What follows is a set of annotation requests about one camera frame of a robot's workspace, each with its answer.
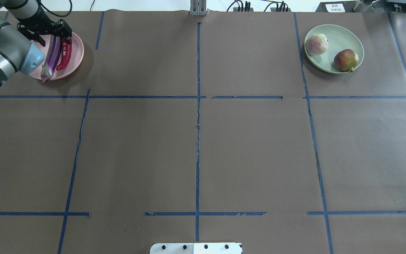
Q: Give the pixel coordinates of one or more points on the purple eggplant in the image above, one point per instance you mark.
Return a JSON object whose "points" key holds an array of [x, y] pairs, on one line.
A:
{"points": [[52, 59]]}

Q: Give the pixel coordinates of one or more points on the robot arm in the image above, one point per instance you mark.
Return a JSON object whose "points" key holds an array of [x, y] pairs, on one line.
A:
{"points": [[17, 53]]}

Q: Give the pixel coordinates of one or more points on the green plate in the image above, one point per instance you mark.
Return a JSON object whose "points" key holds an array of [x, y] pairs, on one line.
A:
{"points": [[339, 38]]}

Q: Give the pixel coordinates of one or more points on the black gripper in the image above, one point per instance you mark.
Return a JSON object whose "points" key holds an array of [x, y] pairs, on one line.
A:
{"points": [[42, 18]]}

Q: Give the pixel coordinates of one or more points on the pink green peach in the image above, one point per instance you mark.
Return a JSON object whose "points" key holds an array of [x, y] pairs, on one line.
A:
{"points": [[316, 44]]}

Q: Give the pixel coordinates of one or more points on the aluminium frame post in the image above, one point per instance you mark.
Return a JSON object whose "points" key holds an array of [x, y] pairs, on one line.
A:
{"points": [[198, 8]]}

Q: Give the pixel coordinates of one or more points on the pink plate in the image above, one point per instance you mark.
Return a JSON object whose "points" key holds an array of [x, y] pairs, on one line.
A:
{"points": [[75, 59]]}

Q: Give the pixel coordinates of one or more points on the red chili pepper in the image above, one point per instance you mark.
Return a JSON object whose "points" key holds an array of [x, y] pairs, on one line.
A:
{"points": [[66, 53]]}

